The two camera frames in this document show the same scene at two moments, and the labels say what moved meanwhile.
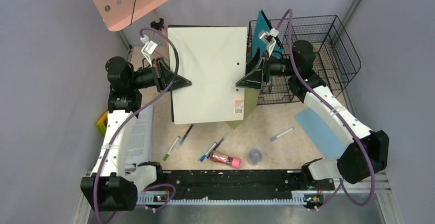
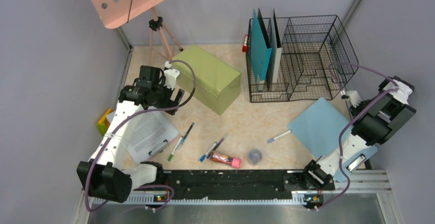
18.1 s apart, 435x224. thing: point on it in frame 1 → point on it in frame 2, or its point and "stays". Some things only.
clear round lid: x=255 y=157 stays
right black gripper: x=254 y=79 → x=355 y=110
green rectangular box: x=251 y=99 → x=218 y=85
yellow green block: x=101 y=123 stays
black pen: x=186 y=134 stays
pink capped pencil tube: x=235 y=162 stays
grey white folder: x=212 y=58 → x=276 y=49
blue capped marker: x=203 y=157 stays
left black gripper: x=166 y=76 → x=169 y=102
